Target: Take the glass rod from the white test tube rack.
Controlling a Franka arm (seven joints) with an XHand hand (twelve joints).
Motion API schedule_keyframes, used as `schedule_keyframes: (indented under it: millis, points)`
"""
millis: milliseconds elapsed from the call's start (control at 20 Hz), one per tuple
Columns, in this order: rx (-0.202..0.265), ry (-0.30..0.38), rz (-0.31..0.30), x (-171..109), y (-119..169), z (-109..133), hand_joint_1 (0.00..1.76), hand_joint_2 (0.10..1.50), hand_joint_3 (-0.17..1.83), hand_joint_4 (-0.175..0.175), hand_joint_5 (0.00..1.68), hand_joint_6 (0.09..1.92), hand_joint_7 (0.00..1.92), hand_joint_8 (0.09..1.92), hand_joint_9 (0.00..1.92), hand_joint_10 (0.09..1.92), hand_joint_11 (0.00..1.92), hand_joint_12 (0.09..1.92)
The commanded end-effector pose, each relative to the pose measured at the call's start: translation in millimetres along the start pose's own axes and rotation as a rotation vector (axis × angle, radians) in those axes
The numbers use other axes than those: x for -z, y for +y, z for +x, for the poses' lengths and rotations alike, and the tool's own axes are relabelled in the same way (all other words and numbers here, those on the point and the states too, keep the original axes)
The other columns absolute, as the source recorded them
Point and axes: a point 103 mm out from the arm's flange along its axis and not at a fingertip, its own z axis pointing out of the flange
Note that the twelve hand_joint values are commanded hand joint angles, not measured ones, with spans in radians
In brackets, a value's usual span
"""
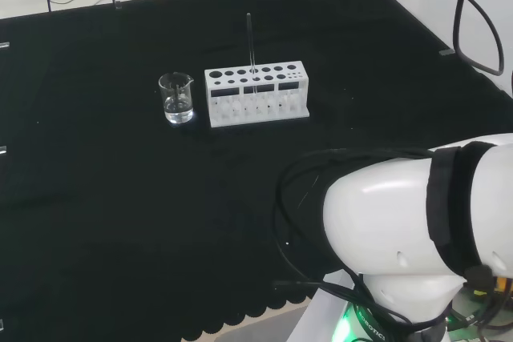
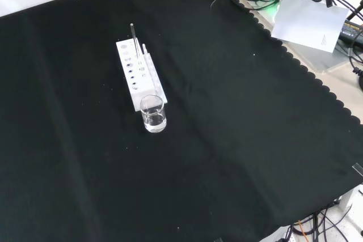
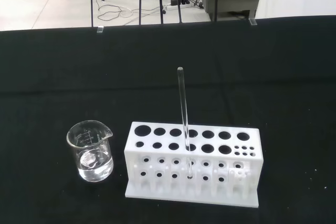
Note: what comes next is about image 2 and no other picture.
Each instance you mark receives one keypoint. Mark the white test tube rack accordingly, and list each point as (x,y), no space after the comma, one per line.
(121,52)

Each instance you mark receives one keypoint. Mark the glass beaker with water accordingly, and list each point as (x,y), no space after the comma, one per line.
(154,123)

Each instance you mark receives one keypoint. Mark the black bench cloth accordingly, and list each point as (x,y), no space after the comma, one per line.
(227,111)

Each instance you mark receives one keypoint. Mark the clear tape piece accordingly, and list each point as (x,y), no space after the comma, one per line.
(358,168)
(218,240)

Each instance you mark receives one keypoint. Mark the pale board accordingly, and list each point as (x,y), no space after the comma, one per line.
(306,23)

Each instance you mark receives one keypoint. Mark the black power adapter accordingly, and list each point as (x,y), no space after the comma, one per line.
(351,31)

